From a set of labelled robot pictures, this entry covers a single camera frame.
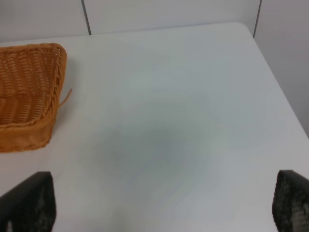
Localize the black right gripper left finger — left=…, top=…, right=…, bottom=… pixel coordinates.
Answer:
left=0, top=172, right=56, bottom=232

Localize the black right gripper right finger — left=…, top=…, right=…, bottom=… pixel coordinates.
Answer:
left=272, top=170, right=309, bottom=232

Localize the orange wicker basket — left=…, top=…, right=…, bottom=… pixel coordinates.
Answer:
left=0, top=43, right=67, bottom=153

